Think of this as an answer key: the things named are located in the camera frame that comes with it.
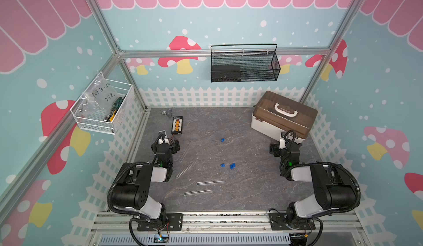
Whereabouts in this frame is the clear test tube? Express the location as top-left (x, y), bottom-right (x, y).
top-left (196, 180), bottom-right (225, 186)
top-left (176, 161), bottom-right (198, 179)
top-left (184, 189), bottom-right (213, 196)

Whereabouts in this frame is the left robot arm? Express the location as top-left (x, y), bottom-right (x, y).
top-left (106, 131), bottom-right (180, 230)

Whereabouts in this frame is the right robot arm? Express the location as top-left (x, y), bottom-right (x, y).
top-left (269, 130), bottom-right (361, 230)

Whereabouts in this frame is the black box with orange connectors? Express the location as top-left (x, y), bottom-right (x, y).
top-left (171, 116), bottom-right (184, 135)

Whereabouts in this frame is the brown lid storage box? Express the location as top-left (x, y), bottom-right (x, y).
top-left (251, 91), bottom-right (318, 144)

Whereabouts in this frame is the green yellow tool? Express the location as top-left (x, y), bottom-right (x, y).
top-left (103, 97), bottom-right (124, 122)

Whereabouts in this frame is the clear plastic bag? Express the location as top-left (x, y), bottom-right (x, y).
top-left (79, 74), bottom-right (120, 117)

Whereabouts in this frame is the black box in mesh basket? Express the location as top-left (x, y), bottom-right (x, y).
top-left (210, 65), bottom-right (241, 83)

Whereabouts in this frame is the small grey metal bracket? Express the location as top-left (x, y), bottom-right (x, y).
top-left (162, 108), bottom-right (173, 118)

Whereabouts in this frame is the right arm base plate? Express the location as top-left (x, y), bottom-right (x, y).
top-left (268, 212), bottom-right (316, 231)

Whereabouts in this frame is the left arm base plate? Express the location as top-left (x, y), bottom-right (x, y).
top-left (137, 214), bottom-right (184, 232)

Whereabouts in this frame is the white wire basket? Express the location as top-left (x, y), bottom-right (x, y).
top-left (70, 73), bottom-right (134, 135)

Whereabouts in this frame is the black wire mesh basket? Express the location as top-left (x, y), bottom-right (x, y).
top-left (210, 43), bottom-right (281, 82)

